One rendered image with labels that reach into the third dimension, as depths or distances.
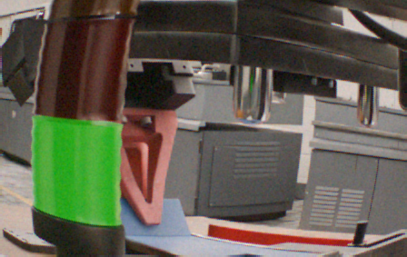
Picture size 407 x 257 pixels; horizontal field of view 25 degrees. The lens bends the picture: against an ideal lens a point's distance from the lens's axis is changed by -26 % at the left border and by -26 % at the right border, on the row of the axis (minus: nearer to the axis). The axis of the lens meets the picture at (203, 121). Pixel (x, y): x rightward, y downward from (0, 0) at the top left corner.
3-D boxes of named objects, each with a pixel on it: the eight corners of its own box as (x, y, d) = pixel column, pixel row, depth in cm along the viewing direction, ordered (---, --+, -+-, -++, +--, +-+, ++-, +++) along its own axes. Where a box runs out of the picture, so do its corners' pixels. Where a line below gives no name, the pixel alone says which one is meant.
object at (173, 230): (173, 236, 77) (175, 198, 76) (327, 259, 66) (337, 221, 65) (101, 233, 72) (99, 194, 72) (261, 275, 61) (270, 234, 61)
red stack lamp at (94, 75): (82, 112, 39) (94, 23, 39) (147, 123, 36) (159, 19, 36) (18, 110, 36) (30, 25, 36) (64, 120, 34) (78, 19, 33)
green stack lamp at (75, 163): (81, 205, 39) (81, 116, 39) (143, 227, 36) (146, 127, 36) (18, 199, 36) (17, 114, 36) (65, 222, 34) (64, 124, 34)
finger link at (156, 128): (134, 214, 69) (96, 80, 72) (83, 239, 74) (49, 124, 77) (211, 213, 74) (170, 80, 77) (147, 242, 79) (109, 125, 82)
